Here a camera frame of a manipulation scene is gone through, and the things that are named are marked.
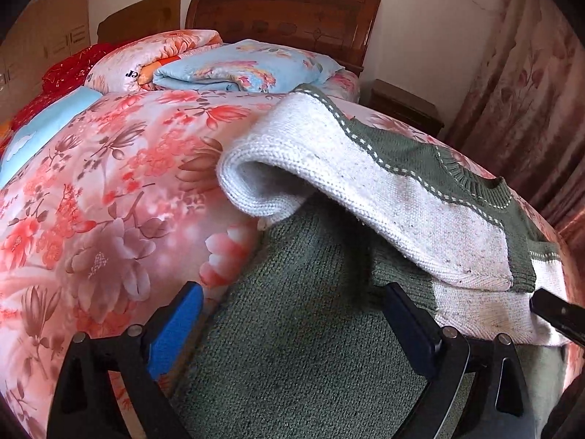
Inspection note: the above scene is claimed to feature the light blue cloth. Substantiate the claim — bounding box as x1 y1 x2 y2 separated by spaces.
0 87 103 188

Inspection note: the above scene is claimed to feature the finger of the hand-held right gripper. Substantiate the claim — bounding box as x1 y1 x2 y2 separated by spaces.
530 288 585 346

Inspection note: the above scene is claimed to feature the folded blue floral quilt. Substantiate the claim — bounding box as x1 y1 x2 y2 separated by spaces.
152 39 346 94

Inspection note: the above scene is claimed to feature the carved wooden headboard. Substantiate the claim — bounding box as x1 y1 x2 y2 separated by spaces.
185 0 382 78

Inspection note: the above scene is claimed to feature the red blanket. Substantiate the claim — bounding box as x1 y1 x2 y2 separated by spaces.
0 42 133 156

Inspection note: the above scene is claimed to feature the plain wooden headboard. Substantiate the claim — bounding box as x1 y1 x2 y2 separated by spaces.
97 0 182 46

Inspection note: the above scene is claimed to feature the green and white knit sweater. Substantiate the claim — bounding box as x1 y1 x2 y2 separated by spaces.
167 83 570 439

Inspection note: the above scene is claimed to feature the pink floral pillow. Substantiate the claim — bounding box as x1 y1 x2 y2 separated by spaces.
87 30 224 94

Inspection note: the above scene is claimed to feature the dark wooden nightstand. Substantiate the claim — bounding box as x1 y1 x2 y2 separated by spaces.
361 79 445 138

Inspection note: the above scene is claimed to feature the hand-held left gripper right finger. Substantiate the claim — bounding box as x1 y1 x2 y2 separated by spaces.
383 282 537 439

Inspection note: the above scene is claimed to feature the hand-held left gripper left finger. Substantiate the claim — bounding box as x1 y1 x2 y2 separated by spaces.
46 281 204 439

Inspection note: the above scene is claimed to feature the pink floral bedsheet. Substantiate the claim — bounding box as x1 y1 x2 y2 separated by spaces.
0 71 585 439

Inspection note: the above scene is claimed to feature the pink floral curtain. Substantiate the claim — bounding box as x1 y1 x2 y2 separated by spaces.
445 0 585 248

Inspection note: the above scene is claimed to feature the light brown wardrobe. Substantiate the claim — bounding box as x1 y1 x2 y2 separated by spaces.
0 0 90 124

